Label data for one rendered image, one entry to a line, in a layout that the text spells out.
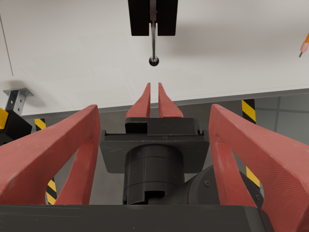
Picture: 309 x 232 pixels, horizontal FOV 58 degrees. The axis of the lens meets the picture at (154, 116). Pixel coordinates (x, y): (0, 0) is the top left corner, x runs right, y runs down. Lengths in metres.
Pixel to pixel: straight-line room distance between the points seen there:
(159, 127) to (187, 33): 0.18
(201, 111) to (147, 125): 1.15
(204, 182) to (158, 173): 0.08
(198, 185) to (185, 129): 0.11
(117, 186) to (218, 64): 1.21
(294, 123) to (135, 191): 1.31
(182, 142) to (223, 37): 0.20
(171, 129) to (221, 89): 0.27
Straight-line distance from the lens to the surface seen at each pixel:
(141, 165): 0.25
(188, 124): 0.26
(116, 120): 1.48
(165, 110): 0.27
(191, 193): 0.16
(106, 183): 1.59
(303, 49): 0.30
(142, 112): 0.27
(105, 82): 0.49
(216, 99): 0.54
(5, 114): 0.50
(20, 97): 0.55
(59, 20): 0.40
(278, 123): 1.48
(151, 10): 0.26
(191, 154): 0.27
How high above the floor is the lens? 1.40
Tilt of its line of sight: 78 degrees down
